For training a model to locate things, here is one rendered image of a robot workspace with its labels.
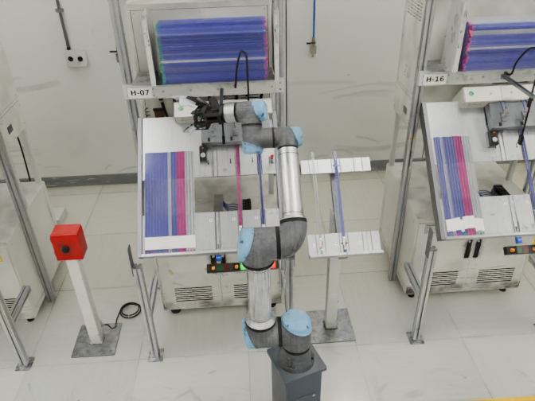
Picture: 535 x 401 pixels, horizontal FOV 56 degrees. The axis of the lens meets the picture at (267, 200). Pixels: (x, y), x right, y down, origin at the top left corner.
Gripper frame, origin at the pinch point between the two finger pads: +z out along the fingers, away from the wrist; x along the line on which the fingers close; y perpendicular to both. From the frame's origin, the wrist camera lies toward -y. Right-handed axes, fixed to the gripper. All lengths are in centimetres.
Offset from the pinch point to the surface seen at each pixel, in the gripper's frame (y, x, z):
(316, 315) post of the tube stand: -29, 154, -31
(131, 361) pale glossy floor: 21, 136, 63
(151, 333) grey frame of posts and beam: 14, 119, 47
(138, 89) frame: -45, 9, 39
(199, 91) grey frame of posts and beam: -52, 16, 12
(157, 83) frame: -48, 7, 30
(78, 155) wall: -153, 110, 179
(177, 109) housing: -47, 22, 24
